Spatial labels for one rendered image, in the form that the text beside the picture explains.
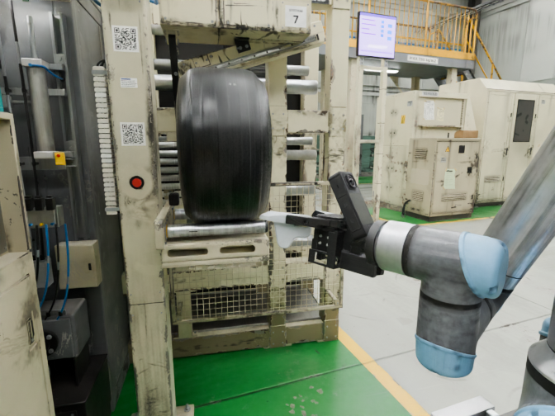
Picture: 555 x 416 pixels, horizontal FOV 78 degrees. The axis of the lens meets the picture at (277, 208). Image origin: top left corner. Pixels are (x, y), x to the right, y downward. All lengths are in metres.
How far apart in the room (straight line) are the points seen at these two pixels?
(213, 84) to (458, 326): 0.90
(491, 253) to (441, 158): 5.17
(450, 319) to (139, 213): 1.02
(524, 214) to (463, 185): 5.45
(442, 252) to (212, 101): 0.79
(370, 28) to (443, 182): 2.45
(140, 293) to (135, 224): 0.25
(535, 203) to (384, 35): 4.92
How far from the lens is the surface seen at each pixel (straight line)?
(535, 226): 0.58
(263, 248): 1.19
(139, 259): 1.31
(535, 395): 0.50
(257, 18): 1.57
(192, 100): 1.08
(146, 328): 1.41
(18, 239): 1.17
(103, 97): 1.31
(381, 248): 0.50
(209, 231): 1.18
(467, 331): 0.52
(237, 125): 1.04
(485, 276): 0.47
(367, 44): 5.21
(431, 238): 0.49
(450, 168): 5.77
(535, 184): 0.57
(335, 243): 0.54
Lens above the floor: 1.20
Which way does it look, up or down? 11 degrees down
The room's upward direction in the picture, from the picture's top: straight up
